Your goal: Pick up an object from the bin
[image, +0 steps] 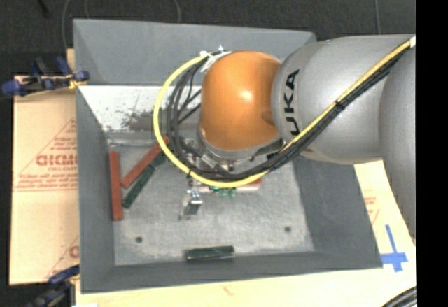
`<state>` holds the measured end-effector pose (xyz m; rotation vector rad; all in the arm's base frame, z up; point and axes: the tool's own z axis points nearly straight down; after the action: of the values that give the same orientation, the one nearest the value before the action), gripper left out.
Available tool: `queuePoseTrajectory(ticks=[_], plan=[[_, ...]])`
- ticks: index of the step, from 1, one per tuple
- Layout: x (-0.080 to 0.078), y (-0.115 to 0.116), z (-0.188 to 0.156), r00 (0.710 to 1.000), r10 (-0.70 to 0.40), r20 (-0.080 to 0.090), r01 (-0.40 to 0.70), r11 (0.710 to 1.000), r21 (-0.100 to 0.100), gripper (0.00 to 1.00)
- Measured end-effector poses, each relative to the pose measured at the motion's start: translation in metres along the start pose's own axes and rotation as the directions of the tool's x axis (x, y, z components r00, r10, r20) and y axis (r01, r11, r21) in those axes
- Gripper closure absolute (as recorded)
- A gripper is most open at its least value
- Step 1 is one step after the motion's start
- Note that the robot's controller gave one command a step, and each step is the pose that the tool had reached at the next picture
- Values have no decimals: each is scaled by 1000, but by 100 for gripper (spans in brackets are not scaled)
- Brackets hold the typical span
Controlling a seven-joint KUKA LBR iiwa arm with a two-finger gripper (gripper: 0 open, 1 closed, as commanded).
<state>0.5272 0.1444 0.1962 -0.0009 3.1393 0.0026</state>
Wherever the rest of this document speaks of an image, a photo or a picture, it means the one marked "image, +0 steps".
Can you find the red-brown flat block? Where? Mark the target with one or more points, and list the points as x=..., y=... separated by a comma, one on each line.
x=250, y=186
x=116, y=186
x=141, y=165

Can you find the dark green flat block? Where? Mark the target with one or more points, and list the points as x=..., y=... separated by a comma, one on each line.
x=210, y=252
x=138, y=186

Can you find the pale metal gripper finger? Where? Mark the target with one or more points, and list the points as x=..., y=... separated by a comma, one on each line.
x=185, y=207
x=196, y=201

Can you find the brown cardboard board, red print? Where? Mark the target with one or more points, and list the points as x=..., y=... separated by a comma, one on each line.
x=42, y=193

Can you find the grey metal bin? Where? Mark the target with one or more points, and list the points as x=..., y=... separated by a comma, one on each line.
x=217, y=228

